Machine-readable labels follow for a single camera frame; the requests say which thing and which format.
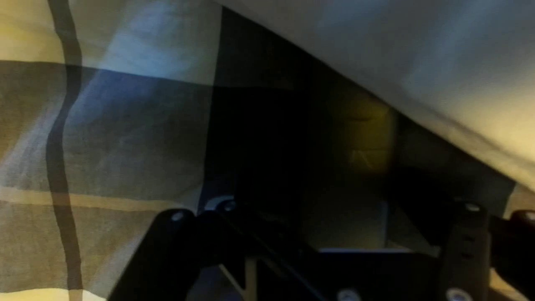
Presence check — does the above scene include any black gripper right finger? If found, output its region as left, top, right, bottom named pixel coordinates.
left=436, top=197, right=535, bottom=301

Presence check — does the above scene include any plaid bed comforter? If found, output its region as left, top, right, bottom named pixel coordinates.
left=0, top=0, right=535, bottom=301

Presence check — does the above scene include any white pillow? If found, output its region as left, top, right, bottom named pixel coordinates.
left=219, top=0, right=535, bottom=194

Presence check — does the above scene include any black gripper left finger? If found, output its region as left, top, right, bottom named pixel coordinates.
left=107, top=206, right=314, bottom=301

